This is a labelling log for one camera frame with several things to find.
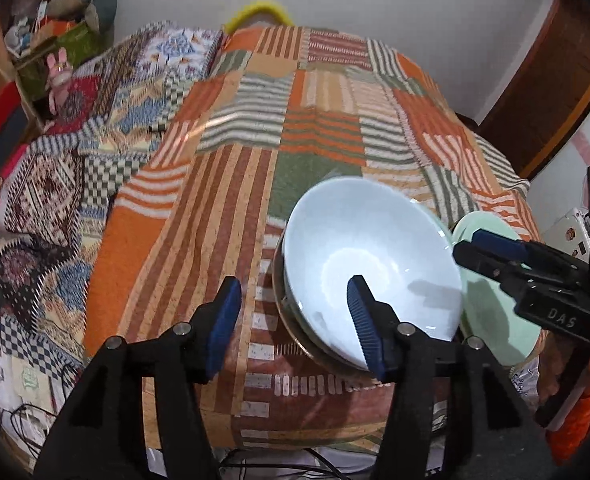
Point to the yellow foam tube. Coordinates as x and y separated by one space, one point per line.
256 9

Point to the right hand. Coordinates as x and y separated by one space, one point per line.
552 361

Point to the orange striped patchwork blanket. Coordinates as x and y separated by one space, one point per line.
284 108

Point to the pink bunny slippers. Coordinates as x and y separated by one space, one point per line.
59 79

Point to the mint green plate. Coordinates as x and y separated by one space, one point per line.
487 311

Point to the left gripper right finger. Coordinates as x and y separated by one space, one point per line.
485 414

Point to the white bowl with dots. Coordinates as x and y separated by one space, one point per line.
349 226

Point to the brown wooden door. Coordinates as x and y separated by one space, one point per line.
548 96

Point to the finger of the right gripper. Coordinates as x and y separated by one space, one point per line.
505 274
520 249

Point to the orange sleeve forearm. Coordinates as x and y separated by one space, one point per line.
563 443

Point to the pink bowl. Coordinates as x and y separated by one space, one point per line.
292 322

